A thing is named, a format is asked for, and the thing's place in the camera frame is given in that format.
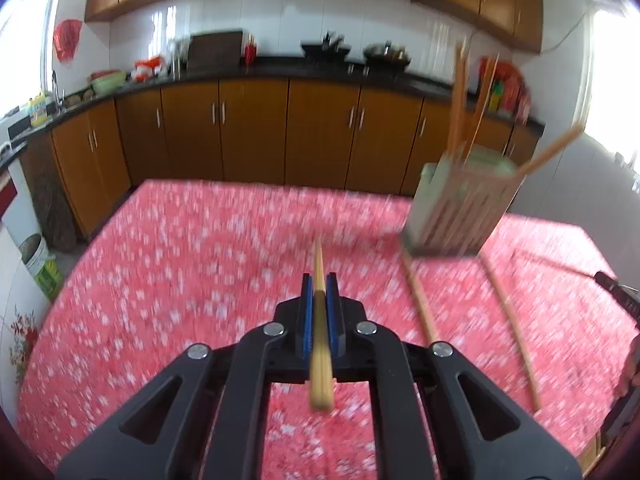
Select red bottle on counter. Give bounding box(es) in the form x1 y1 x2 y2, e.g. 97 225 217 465
244 35 257 67

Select brown lower kitchen cabinets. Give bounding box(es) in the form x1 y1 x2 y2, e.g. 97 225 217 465
19 77 544 241

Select person's right hand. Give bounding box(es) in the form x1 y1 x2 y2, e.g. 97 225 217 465
615 335 640 398

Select black wok with lid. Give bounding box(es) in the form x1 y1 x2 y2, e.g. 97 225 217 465
362 41 411 73

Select red bag on wall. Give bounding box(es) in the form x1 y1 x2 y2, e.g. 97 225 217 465
53 18 84 63

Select black countertop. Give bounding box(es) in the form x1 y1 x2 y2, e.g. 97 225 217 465
0 54 547 166

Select wooden chopstick of group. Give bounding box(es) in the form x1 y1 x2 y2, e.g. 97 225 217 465
446 41 469 159
462 55 499 162
401 249 439 344
309 238 334 413

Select black wok left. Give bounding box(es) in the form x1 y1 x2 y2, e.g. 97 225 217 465
300 32 352 63

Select dark cutting board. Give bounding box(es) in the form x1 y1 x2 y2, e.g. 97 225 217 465
186 29 243 72

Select red plastic bag on counter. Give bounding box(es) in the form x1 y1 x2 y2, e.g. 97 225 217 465
486 61 532 125

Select beige perforated utensil holder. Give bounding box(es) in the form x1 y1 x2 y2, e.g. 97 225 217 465
401 148 522 258

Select wooden chopstick left group inner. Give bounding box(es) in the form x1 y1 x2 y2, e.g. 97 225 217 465
478 254 542 413

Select red floral tablecloth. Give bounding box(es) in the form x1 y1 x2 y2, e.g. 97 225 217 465
17 181 636 468

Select white bucket on floor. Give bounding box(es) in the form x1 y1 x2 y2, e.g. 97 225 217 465
20 233 63 302

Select green bowl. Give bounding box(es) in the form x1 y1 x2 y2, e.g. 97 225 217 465
91 70 127 96

